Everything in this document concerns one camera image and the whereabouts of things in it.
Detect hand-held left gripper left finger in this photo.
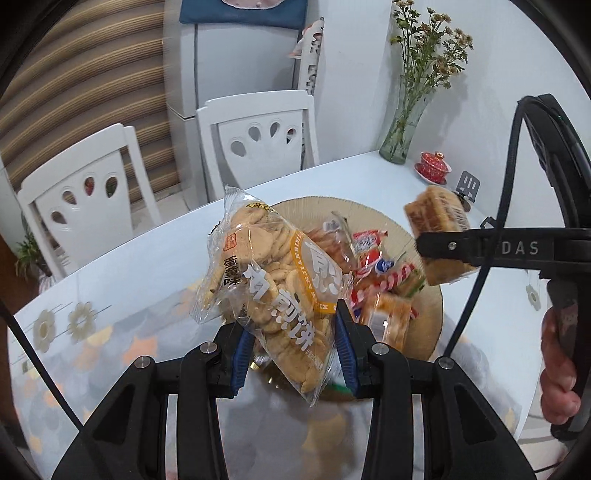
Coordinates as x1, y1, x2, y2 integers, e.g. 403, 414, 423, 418
51, 322, 254, 480

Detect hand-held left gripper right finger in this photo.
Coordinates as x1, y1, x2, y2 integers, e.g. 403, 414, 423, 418
335, 299, 539, 480

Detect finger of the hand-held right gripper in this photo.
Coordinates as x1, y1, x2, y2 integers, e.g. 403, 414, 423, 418
414, 231, 483, 267

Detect green white snack packet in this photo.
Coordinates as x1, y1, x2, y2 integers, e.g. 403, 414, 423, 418
323, 364, 357, 400

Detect brown cake packet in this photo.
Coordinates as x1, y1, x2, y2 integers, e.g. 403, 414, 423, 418
404, 185, 479, 287

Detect red white striped snack packet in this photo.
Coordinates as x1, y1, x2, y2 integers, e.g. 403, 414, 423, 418
365, 261, 428, 297

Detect clear round biscuit packet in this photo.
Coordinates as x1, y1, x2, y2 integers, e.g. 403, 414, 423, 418
191, 185, 356, 408

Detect round golden ribbed tray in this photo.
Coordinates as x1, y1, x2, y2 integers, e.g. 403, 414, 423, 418
256, 196, 444, 403

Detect person's right hand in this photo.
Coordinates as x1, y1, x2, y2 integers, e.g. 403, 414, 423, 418
539, 305, 583, 424

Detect orange cake packet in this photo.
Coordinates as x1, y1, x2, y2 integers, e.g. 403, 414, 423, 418
358, 291, 414, 350

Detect grey metal phone stand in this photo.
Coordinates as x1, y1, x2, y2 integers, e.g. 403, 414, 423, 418
455, 171, 482, 204

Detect red blue snack packet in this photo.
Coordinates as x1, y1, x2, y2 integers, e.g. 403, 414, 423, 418
355, 249, 398, 278

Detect red lidded tea cup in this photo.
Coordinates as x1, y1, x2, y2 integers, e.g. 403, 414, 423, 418
413, 162, 451, 185

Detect red white candy packet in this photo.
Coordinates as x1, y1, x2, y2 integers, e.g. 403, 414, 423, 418
352, 228, 389, 253

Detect red lidded teacup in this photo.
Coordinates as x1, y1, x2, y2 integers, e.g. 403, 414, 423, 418
419, 151, 451, 179

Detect clear orange cracker packet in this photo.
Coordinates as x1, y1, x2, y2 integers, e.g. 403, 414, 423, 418
305, 211, 359, 274

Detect glass vase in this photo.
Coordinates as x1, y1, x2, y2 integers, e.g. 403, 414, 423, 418
379, 99, 430, 165

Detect dried flower bunch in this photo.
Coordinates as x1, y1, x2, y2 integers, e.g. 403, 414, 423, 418
389, 0, 474, 136

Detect white carved panel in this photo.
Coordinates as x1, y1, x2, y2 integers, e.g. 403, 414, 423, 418
288, 18, 327, 168

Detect white chair with petal cutouts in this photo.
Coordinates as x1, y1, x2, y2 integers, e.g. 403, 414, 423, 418
196, 89, 321, 202
16, 123, 163, 282

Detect green potted plant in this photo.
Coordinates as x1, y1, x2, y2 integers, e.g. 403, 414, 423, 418
14, 225, 52, 278

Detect white refrigerator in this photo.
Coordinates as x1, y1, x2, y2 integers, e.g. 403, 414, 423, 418
163, 0, 319, 200

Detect blue cloth cover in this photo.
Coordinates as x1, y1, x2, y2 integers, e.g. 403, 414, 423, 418
178, 0, 308, 27

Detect striped brown roller blind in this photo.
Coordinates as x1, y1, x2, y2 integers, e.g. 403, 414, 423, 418
0, 0, 186, 205

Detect black cable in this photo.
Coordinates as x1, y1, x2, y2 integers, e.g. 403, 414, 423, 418
0, 298, 86, 432
442, 99, 529, 357

